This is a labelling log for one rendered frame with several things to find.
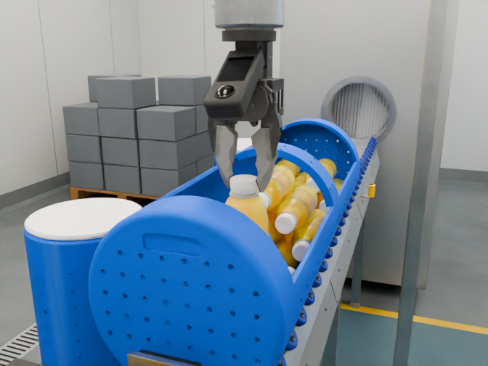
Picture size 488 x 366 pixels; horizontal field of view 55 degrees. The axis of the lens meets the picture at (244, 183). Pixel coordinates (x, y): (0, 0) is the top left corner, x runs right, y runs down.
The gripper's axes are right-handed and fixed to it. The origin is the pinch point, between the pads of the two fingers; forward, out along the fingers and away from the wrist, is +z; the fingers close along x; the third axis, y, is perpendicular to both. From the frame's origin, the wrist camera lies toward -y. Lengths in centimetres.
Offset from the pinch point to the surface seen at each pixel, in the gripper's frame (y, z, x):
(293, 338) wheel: 8.2, 28.5, -5.8
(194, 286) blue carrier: -10.5, 11.0, 2.9
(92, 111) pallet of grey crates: 298, 34, 251
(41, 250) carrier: 16, 24, 53
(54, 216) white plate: 27, 21, 58
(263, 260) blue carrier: -9.2, 6.7, -5.7
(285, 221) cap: 24.1, 14.1, 0.0
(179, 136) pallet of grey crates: 303, 53, 166
